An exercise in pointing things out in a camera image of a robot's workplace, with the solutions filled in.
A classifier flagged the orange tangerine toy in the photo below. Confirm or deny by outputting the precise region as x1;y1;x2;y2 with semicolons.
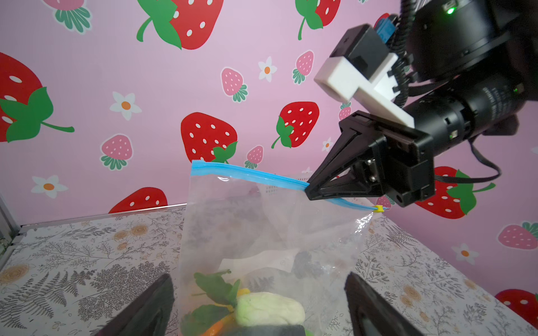
202;314;235;336

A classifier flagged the clear zip top bag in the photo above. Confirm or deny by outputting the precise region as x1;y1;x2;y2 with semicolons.
177;160;382;335

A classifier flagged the left aluminium frame post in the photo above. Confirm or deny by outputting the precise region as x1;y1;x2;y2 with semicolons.
0;197;20;245

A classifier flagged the green leaf toy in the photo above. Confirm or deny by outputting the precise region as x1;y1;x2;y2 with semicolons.
180;269;241;335

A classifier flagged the white daikon toy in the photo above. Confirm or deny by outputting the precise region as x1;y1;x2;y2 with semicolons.
235;292;305;327

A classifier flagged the white plastic basket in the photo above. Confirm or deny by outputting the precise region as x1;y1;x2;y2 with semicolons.
253;172;308;196

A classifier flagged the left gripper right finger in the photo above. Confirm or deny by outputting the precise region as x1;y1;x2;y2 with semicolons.
345;272;423;336

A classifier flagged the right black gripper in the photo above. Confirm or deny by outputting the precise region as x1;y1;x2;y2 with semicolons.
305;111;434;207

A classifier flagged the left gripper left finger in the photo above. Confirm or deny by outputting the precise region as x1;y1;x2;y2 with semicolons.
96;274;175;336

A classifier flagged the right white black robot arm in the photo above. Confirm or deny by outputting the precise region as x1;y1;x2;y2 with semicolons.
305;1;537;207

